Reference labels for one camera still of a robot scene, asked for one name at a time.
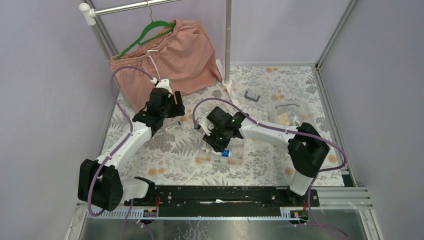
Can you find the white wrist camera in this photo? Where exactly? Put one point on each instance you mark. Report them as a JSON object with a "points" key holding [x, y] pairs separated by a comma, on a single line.
{"points": [[162, 83], [204, 124]]}

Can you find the blue white medicine bottle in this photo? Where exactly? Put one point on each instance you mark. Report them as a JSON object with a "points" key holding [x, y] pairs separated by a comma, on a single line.
{"points": [[225, 153]]}

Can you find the small white tube blue tip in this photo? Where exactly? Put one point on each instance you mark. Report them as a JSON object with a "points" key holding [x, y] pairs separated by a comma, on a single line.
{"points": [[173, 126]]}

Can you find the clear compartment organizer tray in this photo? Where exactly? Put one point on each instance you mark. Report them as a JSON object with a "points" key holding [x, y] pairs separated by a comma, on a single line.
{"points": [[236, 147]]}

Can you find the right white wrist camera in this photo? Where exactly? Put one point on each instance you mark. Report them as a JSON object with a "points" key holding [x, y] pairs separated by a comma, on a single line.
{"points": [[204, 124]]}

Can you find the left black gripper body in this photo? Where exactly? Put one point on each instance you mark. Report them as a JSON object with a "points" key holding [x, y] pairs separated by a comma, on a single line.
{"points": [[173, 104]]}

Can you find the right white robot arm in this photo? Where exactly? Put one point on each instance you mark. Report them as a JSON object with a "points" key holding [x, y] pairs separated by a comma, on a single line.
{"points": [[306, 148]]}

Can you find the metal clothes rack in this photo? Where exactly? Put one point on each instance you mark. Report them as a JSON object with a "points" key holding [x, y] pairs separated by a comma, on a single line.
{"points": [[90, 14]]}

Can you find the floral table mat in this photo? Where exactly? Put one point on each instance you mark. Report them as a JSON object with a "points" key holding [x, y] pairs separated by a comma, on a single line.
{"points": [[171, 158]]}

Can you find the pink fabric shorts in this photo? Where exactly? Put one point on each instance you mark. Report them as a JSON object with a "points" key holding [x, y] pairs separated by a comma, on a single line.
{"points": [[185, 56]]}

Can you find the clear box lid black handle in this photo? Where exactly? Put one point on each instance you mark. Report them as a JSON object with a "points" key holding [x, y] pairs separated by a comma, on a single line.
{"points": [[259, 96]]}

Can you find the clear plastic kit box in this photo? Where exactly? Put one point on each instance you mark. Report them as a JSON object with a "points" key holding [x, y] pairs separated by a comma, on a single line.
{"points": [[298, 111]]}

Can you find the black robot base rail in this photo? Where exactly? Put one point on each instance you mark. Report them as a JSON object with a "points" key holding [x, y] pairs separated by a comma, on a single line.
{"points": [[224, 201]]}

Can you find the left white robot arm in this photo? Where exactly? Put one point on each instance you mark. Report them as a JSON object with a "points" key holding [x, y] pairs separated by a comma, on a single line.
{"points": [[99, 182]]}

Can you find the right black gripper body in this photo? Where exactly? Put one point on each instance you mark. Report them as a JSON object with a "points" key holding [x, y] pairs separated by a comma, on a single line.
{"points": [[217, 138]]}

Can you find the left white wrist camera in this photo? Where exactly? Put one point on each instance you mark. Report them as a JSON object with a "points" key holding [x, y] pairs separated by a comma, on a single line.
{"points": [[162, 83]]}

